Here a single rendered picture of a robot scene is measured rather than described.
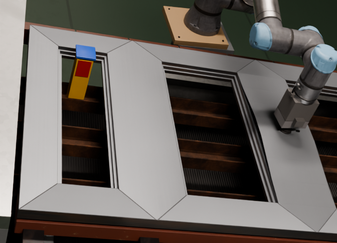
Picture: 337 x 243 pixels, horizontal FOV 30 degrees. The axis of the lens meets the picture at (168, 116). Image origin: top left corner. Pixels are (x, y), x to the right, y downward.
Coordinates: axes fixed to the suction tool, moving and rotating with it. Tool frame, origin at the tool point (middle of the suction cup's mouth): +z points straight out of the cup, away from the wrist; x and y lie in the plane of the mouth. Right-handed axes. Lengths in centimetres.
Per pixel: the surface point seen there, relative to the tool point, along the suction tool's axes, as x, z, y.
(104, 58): 34, 2, -50
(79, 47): 32, -3, -59
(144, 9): 191, 87, 24
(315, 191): -23.0, 0.5, 0.7
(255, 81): 24.2, 0.8, -0.1
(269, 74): 28.6, 1.0, 7.5
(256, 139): -1.5, 1.7, -9.3
